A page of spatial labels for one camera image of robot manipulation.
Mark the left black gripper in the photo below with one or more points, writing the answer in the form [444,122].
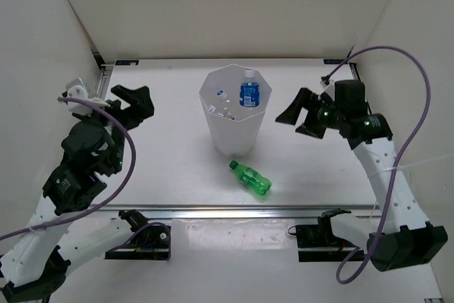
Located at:
[142,106]

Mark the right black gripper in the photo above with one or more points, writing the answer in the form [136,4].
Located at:
[304,99]

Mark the blue label plastic bottle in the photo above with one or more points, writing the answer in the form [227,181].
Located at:
[249,90]

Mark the white orange label bottle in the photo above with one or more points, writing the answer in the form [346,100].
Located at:
[229,115]

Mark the black label plastic bottle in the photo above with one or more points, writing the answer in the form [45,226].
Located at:
[222,96]

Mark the green plastic soda bottle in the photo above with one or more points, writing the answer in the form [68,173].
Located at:
[250,178]

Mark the clear unlabeled plastic bottle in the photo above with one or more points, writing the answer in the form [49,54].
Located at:
[213,110]

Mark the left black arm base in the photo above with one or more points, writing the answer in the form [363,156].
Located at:
[149,242]

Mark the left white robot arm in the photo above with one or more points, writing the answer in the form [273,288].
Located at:
[39,264]

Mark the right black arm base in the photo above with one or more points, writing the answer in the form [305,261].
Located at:
[314,248]

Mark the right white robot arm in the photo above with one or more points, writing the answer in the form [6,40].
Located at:
[404,237]

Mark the left aluminium side rail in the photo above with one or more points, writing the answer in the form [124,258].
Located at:
[105,75]

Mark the aluminium front rail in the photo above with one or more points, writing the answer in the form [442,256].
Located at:
[256,211]

